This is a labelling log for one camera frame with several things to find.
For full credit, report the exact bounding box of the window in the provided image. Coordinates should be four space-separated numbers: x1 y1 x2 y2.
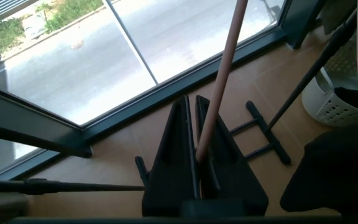
0 0 326 181

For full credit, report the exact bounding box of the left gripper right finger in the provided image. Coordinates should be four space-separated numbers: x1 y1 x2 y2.
195 95 269 217

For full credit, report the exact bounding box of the black knit garment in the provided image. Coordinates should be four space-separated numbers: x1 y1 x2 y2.
280 119 358 217

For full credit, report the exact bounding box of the black short-sleeved shirt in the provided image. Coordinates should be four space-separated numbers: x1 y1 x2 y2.
334 84 358 110

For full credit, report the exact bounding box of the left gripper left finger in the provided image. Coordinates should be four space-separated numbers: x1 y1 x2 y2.
141 95 201 217

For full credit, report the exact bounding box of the black clothes rack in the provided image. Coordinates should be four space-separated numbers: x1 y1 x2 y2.
0 9 358 195

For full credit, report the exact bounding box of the white laundry basket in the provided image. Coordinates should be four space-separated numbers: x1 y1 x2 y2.
301 34 358 128

